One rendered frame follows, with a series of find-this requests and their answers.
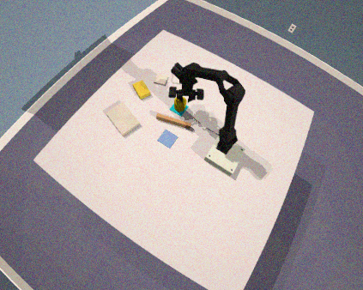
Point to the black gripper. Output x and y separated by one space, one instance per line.
192 93

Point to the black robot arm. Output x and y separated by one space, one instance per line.
232 96

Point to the yellow rectangular block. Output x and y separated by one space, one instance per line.
141 89

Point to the brown rectangular bar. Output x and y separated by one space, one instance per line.
173 121

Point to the yellow cup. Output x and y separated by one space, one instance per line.
178 105

